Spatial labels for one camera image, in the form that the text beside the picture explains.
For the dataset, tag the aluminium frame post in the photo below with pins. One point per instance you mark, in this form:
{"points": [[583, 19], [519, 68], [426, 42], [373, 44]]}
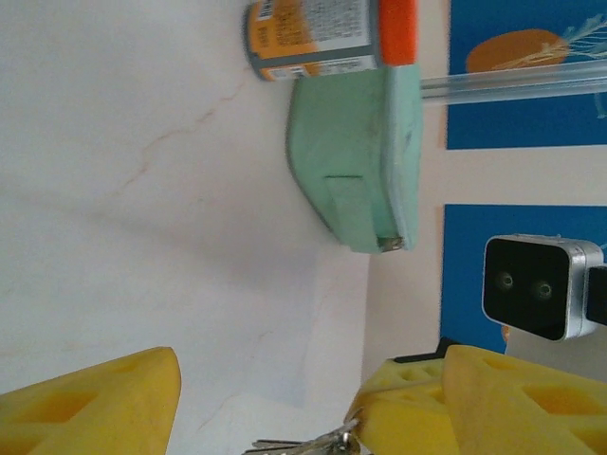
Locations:
{"points": [[512, 83]]}

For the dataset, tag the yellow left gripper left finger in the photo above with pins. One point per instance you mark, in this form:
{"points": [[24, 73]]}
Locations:
{"points": [[85, 403]]}

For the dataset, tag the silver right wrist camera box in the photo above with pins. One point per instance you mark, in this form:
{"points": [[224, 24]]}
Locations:
{"points": [[531, 289]]}

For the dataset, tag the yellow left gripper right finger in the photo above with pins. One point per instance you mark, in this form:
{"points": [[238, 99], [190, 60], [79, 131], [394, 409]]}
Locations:
{"points": [[521, 412]]}

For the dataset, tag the mint green zipper pouch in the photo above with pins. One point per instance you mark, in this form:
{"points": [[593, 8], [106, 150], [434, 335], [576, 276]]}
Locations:
{"points": [[360, 156]]}

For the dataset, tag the orange-lidded jar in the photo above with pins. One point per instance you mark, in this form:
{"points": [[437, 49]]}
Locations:
{"points": [[327, 33]]}

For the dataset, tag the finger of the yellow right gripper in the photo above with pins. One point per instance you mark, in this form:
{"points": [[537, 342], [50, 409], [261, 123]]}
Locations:
{"points": [[403, 422]]}

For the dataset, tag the silver key bunch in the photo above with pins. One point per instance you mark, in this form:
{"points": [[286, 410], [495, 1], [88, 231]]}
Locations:
{"points": [[313, 443]]}

